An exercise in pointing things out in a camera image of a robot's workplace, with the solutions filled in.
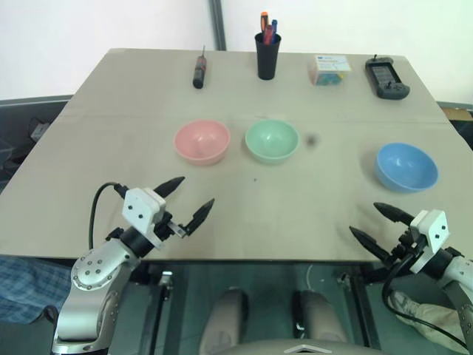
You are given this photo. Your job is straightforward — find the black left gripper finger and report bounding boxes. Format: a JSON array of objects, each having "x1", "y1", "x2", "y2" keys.
[
  {"x1": 152, "y1": 176, "x2": 186, "y2": 199},
  {"x1": 183, "y1": 197, "x2": 216, "y2": 236}
]

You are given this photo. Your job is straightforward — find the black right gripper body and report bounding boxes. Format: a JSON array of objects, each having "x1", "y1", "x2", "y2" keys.
[{"x1": 387, "y1": 220, "x2": 426, "y2": 266}]

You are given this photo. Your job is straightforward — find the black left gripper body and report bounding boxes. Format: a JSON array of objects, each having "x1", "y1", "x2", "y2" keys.
[{"x1": 154, "y1": 210, "x2": 187, "y2": 242}]

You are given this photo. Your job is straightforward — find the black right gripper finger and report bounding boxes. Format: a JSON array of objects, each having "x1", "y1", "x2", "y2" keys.
[
  {"x1": 372, "y1": 201, "x2": 415, "y2": 226},
  {"x1": 349, "y1": 226, "x2": 392, "y2": 263}
]

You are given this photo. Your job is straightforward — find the blue bowl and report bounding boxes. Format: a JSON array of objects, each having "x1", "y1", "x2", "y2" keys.
[{"x1": 375, "y1": 142, "x2": 440, "y2": 194}]

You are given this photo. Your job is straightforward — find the pink bowl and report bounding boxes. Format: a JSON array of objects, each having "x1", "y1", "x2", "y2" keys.
[{"x1": 173, "y1": 119, "x2": 232, "y2": 166}]

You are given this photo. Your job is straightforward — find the black table leg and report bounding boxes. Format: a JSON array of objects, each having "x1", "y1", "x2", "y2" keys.
[
  {"x1": 334, "y1": 269, "x2": 373, "y2": 349},
  {"x1": 146, "y1": 271, "x2": 174, "y2": 355}
]

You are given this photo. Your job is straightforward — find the grey sneaker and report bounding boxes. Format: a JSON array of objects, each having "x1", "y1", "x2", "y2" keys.
[{"x1": 389, "y1": 290, "x2": 471, "y2": 354}]

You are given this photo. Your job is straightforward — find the grey rounded robot leg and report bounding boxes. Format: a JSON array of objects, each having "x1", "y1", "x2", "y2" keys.
[
  {"x1": 293, "y1": 289, "x2": 349, "y2": 345},
  {"x1": 198, "y1": 287, "x2": 250, "y2": 355}
]

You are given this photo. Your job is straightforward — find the green bowl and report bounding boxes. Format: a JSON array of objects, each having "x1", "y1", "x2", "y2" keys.
[{"x1": 244, "y1": 118, "x2": 300, "y2": 165}]

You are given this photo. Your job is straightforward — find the black screwdriver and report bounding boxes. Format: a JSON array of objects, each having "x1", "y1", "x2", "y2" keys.
[{"x1": 191, "y1": 44, "x2": 209, "y2": 90}]

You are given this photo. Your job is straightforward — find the brown cardboard box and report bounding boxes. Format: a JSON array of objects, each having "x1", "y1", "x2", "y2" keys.
[{"x1": 440, "y1": 106, "x2": 473, "y2": 121}]

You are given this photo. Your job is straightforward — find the grey robot torso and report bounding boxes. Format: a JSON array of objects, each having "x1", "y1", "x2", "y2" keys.
[{"x1": 236, "y1": 337, "x2": 371, "y2": 355}]

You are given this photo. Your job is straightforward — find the black handheld controller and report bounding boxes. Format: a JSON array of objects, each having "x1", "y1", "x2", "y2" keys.
[{"x1": 364, "y1": 54, "x2": 412, "y2": 101}]

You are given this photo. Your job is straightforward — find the plaid trouser leg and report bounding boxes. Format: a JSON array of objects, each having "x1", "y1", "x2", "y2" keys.
[{"x1": 0, "y1": 255, "x2": 73, "y2": 327}]

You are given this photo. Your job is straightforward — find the clear box of coloured clips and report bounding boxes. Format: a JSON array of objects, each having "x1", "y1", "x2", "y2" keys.
[{"x1": 307, "y1": 54, "x2": 352, "y2": 87}]

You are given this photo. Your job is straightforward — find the black pen cup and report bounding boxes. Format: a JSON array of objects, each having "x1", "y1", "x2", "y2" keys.
[{"x1": 253, "y1": 31, "x2": 282, "y2": 81}]

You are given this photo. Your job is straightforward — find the orange capped marker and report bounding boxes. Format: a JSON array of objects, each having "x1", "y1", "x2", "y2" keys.
[{"x1": 259, "y1": 12, "x2": 271, "y2": 45}]

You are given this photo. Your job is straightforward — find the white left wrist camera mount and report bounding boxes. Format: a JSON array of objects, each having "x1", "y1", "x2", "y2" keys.
[{"x1": 121, "y1": 187, "x2": 167, "y2": 249}]

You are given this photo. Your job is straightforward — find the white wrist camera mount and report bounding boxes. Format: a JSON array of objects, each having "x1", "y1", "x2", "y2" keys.
[
  {"x1": 121, "y1": 187, "x2": 167, "y2": 249},
  {"x1": 409, "y1": 209, "x2": 450, "y2": 275}
]

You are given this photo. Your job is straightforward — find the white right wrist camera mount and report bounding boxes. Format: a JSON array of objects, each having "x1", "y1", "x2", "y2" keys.
[{"x1": 409, "y1": 209, "x2": 450, "y2": 275}]

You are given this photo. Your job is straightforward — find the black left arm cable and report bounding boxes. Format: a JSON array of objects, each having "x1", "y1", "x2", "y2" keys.
[{"x1": 89, "y1": 181, "x2": 129, "y2": 253}]

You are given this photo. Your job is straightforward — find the grey vertical post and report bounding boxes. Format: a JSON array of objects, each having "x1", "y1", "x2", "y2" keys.
[{"x1": 208, "y1": 0, "x2": 228, "y2": 52}]

